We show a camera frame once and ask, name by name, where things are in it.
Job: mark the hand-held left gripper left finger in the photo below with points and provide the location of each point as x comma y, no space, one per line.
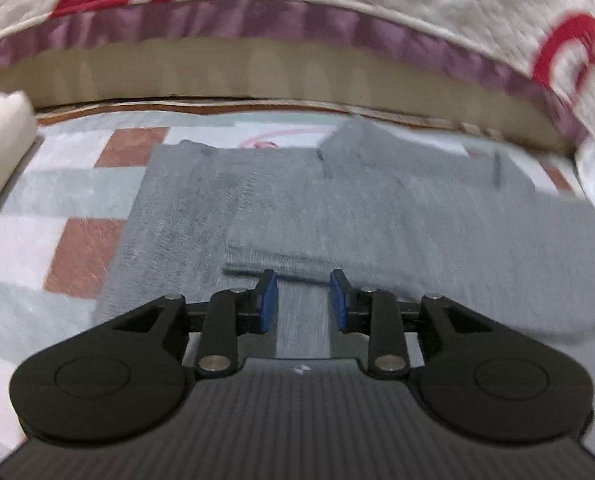
268,305

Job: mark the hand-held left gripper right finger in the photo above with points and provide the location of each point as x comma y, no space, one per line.
338,305

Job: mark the grey knitted garment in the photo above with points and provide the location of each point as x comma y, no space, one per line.
377,220

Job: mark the checkered blanket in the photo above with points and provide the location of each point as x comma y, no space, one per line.
67,195

